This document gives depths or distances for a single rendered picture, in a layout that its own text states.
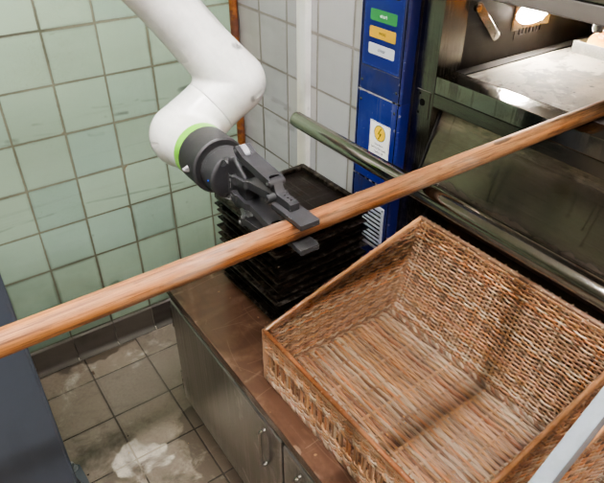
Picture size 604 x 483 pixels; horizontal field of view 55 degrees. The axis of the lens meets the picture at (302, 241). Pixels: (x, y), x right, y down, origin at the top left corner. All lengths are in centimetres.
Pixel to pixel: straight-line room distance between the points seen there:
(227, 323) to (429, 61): 80
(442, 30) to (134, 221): 128
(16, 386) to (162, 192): 95
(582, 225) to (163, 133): 78
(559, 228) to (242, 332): 78
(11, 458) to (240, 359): 58
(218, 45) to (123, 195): 117
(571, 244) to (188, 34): 80
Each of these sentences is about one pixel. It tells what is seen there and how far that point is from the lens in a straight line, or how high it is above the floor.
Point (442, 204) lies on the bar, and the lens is 88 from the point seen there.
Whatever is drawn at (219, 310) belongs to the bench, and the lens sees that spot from 157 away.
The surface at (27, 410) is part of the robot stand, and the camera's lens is 151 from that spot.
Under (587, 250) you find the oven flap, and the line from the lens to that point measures 122.
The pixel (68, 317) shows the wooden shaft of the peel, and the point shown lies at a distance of 66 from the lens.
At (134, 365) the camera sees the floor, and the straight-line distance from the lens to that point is 229.
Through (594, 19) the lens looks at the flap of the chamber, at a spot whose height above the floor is 140.
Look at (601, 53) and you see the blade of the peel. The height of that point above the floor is 120.
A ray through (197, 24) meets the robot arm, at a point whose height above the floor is 137.
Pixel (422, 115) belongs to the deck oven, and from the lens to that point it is 141.
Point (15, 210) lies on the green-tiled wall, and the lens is 201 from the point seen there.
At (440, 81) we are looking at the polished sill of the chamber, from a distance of 135.
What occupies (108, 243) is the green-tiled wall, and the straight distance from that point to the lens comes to 215.
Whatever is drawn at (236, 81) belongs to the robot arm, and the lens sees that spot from 100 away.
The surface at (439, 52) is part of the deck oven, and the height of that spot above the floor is 123.
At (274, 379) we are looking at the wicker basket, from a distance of 134.
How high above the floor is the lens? 161
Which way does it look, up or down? 35 degrees down
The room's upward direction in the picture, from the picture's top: straight up
